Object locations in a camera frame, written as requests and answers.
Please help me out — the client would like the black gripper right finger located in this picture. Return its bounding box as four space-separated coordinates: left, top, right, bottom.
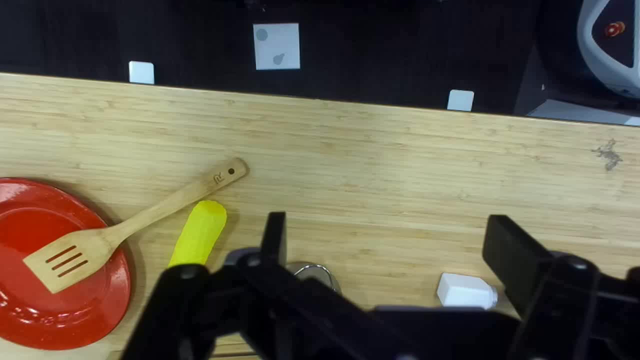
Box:
479 215 640 360

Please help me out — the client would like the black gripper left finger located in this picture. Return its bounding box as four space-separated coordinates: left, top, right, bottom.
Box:
119 211 376 360

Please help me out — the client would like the white grey mobile robot base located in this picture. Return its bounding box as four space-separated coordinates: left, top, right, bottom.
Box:
512 0 640 129

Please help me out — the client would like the red plate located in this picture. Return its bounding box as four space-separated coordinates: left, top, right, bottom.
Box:
0 176 133 353

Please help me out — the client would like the yellow toy corn cob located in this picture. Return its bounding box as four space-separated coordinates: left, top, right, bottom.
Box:
166 198 229 270

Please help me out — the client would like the small white box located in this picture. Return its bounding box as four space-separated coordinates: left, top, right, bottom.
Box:
434 270 499 313

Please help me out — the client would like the wooden slotted spatula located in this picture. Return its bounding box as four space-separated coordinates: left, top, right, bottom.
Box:
22 157 249 297

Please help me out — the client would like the white floor block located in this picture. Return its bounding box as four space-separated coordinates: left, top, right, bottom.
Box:
125 61 155 86
445 88 476 115

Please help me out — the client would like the white square floor sheet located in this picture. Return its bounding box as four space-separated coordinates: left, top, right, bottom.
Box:
252 23 301 72

